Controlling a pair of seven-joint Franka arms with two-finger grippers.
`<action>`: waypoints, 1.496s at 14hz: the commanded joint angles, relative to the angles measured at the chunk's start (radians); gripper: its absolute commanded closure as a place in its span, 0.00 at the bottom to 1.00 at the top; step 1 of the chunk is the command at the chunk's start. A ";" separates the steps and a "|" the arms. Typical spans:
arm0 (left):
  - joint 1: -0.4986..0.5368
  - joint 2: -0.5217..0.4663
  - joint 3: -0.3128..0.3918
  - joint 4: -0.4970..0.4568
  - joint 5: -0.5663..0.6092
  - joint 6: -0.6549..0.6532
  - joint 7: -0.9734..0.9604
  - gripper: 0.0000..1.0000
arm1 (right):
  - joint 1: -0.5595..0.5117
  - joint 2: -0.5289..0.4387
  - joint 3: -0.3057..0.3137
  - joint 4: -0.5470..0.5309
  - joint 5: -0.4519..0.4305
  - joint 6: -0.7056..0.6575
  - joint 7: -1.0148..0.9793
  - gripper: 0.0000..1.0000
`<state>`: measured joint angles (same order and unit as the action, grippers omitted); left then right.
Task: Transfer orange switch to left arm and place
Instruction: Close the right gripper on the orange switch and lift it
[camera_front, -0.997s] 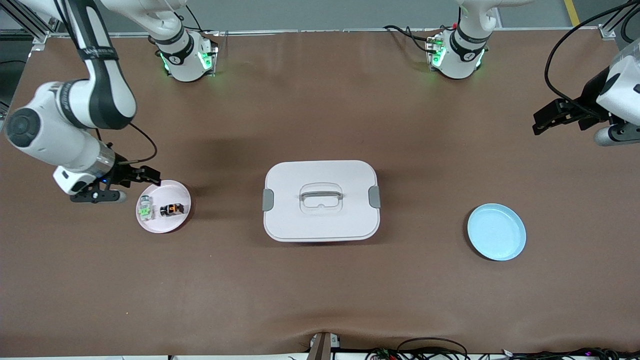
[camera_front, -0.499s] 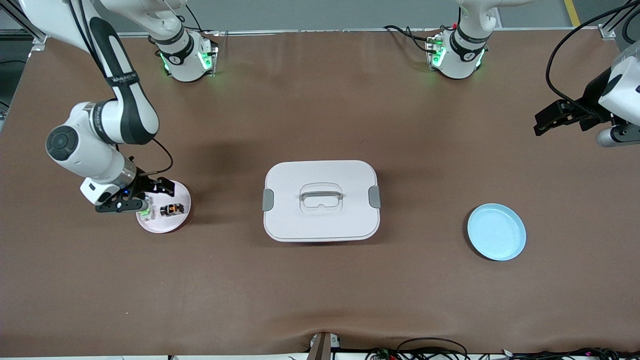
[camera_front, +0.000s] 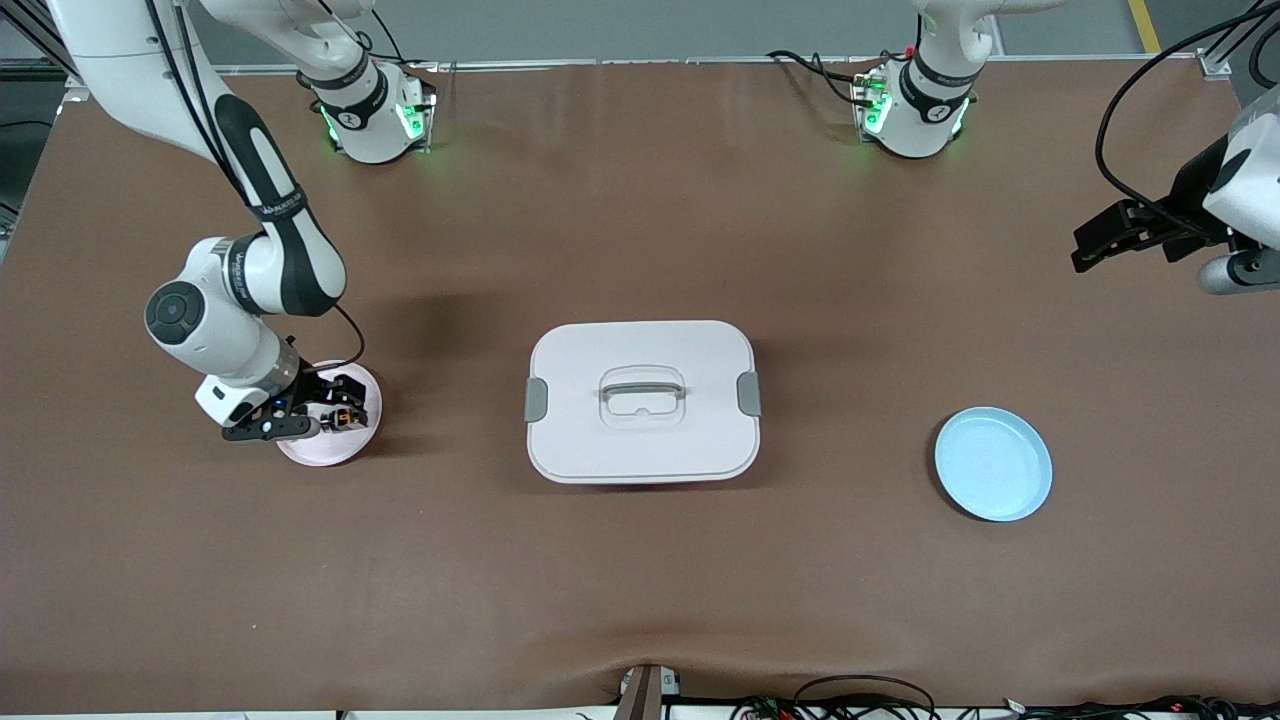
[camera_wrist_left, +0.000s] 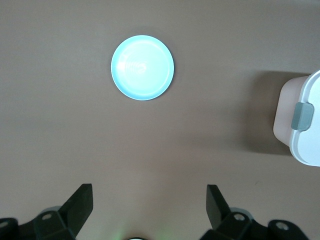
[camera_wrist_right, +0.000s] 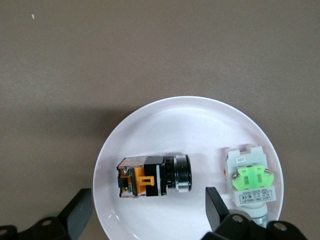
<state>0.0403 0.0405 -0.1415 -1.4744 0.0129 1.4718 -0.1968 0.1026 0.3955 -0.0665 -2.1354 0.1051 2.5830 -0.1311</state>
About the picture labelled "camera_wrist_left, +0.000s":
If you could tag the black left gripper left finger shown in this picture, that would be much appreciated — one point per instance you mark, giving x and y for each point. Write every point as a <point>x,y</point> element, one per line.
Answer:
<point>72,215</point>

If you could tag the light blue round plate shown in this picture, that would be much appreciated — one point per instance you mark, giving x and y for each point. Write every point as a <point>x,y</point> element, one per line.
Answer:
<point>142,67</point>

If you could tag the white lidded storage box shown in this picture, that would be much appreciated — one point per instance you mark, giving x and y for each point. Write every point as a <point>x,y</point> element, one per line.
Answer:
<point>310,145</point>

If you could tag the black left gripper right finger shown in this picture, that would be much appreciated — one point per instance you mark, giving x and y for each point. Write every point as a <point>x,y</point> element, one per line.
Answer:
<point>220,220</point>

